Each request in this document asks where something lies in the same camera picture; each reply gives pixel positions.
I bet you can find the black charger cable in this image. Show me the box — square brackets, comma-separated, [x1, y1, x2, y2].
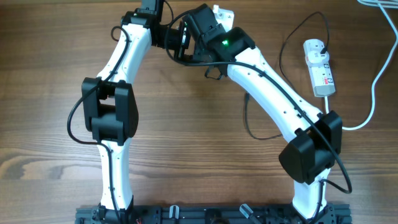
[244, 11, 331, 141]

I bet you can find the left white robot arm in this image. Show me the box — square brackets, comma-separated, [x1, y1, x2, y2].
[67, 1, 171, 223]

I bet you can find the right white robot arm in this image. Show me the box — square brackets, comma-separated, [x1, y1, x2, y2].
[183, 4, 353, 223]

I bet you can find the white charger plug adapter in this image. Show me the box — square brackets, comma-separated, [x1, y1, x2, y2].
[305, 50, 330, 67]

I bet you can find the white power strip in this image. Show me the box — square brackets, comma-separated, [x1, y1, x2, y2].
[303, 39, 336, 98]

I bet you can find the white power strip cord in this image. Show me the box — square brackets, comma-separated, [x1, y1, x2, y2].
[324, 0, 398, 131]

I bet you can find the white cables top corner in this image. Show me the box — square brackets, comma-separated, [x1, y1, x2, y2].
[356, 0, 398, 9]

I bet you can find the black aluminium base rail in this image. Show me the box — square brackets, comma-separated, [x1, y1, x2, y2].
[75, 203, 353, 224]

